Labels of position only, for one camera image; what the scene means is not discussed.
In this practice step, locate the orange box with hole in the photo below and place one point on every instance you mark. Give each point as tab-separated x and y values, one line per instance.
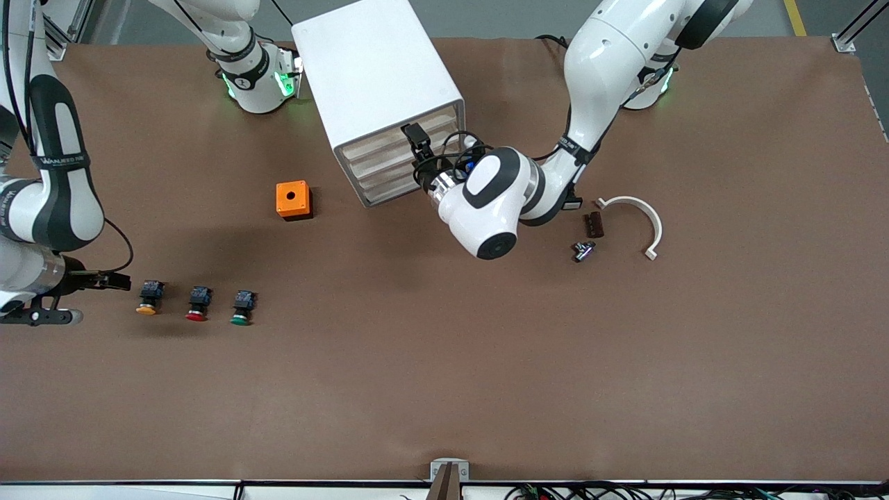
292	200

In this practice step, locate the green push button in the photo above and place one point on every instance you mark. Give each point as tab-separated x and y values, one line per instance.
243	301

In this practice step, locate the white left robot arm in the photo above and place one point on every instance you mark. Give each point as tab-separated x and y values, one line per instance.
604	62

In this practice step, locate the aluminium frame profile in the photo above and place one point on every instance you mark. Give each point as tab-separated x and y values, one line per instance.
55	50
844	43

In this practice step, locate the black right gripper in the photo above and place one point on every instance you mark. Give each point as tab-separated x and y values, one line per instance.
78	279

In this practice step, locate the white curved plastic bracket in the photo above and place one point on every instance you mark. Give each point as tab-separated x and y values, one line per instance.
628	201

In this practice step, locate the yellow push button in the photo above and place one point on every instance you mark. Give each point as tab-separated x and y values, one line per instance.
150	292

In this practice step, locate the silver metal connector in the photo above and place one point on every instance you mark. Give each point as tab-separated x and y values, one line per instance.
583	251

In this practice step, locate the white plastic drawer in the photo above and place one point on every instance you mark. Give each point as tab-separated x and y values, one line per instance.
385	174
375	142
382	159
389	189

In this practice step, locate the brown terminal block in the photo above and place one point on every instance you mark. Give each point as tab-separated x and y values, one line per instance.
594	225

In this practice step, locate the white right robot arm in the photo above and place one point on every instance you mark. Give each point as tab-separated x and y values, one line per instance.
62	201

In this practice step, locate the white drawer cabinet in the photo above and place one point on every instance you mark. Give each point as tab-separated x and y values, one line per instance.
368	69

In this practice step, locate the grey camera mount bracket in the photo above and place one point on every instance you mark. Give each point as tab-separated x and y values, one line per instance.
449	472

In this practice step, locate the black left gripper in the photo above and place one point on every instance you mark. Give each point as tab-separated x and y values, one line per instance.
428	169

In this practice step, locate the red push button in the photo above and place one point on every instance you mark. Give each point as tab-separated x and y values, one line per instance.
200	297

